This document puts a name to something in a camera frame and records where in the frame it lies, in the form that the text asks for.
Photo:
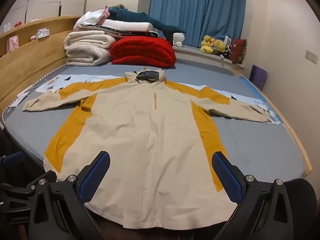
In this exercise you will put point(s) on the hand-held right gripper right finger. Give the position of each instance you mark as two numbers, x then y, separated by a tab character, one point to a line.
227	177

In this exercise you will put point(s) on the tissue pack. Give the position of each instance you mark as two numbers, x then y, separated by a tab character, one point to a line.
42	33

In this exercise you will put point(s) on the wall switch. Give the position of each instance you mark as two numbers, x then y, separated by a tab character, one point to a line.
311	56

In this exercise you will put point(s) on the light blue printed cloth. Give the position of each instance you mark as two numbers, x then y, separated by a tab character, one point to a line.
260	105

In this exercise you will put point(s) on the bed with grey sheet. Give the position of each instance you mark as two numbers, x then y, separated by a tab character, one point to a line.
250	140

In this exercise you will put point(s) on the white cloth scrap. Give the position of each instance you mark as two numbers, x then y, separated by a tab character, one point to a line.
25	96

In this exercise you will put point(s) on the yellow plush toy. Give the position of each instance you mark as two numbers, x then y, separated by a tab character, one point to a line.
207	42
220	45

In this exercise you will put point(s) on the white window sill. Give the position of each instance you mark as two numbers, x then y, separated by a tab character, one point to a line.
192	52

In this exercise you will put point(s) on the white folded duvet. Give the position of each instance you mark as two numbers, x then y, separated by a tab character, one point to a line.
127	26

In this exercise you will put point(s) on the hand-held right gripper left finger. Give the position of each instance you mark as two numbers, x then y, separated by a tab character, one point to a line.
96	175

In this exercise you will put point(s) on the dark red bag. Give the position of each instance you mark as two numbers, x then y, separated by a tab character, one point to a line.
238	50

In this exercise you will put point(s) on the wooden headboard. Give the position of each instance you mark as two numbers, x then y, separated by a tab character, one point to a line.
22	62

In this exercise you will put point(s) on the blue curtain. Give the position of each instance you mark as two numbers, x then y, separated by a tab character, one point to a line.
200	10

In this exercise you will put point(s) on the pink paper bag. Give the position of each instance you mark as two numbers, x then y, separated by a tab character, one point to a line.
13	43

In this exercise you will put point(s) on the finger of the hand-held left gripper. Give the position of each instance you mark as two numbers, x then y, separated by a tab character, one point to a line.
15	160
42	177

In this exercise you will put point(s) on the black white striped toy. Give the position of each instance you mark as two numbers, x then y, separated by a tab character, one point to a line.
225	51

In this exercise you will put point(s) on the cream and yellow jacket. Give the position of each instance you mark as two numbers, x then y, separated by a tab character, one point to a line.
140	142

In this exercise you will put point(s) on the white and pink cloth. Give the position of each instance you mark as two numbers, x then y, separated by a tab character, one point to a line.
87	20

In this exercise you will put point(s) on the white plush toy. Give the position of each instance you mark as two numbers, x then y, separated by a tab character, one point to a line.
178	39

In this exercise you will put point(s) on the red quilt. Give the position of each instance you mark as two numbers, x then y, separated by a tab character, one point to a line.
142	51

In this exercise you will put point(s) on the white fluffy blanket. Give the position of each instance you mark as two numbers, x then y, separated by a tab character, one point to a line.
85	47

